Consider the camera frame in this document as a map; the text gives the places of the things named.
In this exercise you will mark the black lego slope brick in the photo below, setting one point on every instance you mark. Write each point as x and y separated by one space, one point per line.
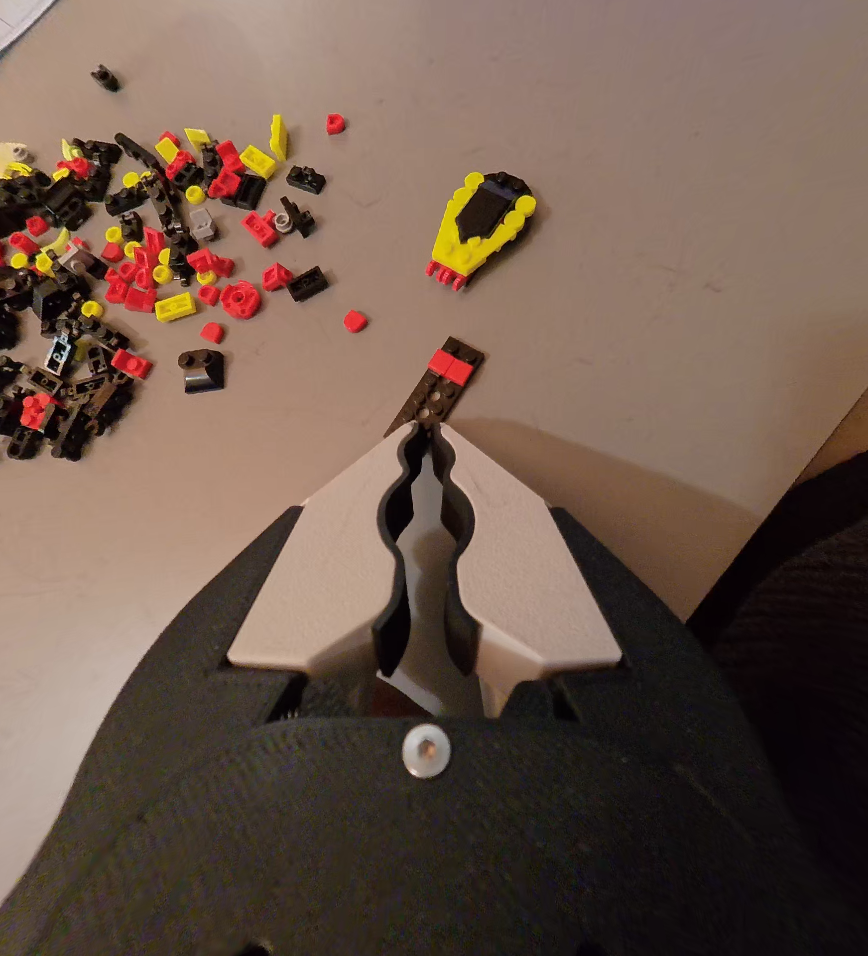
202 371

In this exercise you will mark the pile of loose lego pieces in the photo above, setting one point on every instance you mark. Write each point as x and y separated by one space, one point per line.
68 284

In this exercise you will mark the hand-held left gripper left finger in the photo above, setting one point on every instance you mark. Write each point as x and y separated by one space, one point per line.
314 582

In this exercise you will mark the small black lego clip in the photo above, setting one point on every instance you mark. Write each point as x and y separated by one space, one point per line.
105 78

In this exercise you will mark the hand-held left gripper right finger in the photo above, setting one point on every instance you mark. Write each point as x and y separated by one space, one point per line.
538 590

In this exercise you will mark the red round lego plate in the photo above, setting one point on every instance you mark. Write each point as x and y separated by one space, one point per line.
240 299

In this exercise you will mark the red half-round lego tile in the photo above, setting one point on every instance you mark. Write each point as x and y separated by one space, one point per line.
355 321
212 333
336 124

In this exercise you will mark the yellow black lego assembly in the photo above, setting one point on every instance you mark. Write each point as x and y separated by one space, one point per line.
463 239

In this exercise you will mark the black red lego wedge assembly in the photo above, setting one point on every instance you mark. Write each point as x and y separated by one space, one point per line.
437 392

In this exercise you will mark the black knit sweater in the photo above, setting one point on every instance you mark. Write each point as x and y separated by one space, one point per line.
815 672

